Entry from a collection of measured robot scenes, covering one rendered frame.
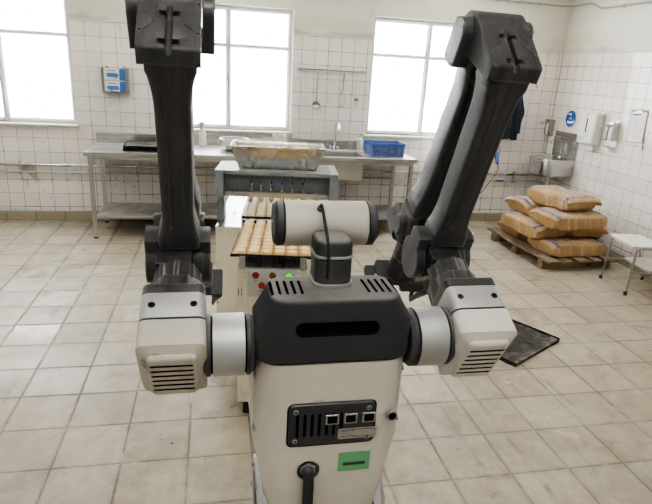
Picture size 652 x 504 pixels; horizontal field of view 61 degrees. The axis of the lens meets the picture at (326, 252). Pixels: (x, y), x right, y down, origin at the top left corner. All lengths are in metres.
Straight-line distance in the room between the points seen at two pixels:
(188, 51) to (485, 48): 0.39
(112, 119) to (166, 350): 5.85
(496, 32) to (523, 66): 0.06
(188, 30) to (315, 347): 0.44
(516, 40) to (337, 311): 0.45
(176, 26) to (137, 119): 5.78
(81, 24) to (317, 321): 5.95
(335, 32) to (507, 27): 5.74
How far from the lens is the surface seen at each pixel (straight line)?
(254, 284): 2.68
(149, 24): 0.73
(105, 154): 5.83
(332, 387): 0.82
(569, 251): 5.95
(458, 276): 0.92
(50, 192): 6.81
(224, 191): 3.33
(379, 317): 0.79
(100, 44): 6.51
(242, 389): 2.99
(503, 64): 0.81
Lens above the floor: 1.77
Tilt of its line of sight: 18 degrees down
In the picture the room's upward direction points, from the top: 3 degrees clockwise
